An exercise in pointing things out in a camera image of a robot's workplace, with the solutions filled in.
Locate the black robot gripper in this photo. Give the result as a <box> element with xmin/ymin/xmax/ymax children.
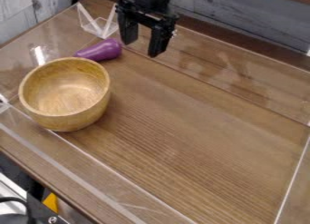
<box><xmin>116</xmin><ymin>0</ymin><xmax>177</xmax><ymax>58</ymax></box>

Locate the purple toy eggplant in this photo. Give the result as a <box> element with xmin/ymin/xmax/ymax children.
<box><xmin>73</xmin><ymin>38</ymin><xmax>123</xmax><ymax>62</ymax></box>

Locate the brown wooden bowl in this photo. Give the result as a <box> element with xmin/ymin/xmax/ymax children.
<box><xmin>18</xmin><ymin>57</ymin><xmax>110</xmax><ymax>131</ymax></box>

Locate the yellow black equipment base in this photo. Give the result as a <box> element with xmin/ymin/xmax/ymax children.
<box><xmin>0</xmin><ymin>152</ymin><xmax>94</xmax><ymax>224</ymax></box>

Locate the clear acrylic table enclosure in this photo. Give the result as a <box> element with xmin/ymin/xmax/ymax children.
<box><xmin>0</xmin><ymin>9</ymin><xmax>310</xmax><ymax>224</ymax></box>

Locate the black cable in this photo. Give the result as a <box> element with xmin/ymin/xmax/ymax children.
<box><xmin>0</xmin><ymin>196</ymin><xmax>33</xmax><ymax>224</ymax></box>

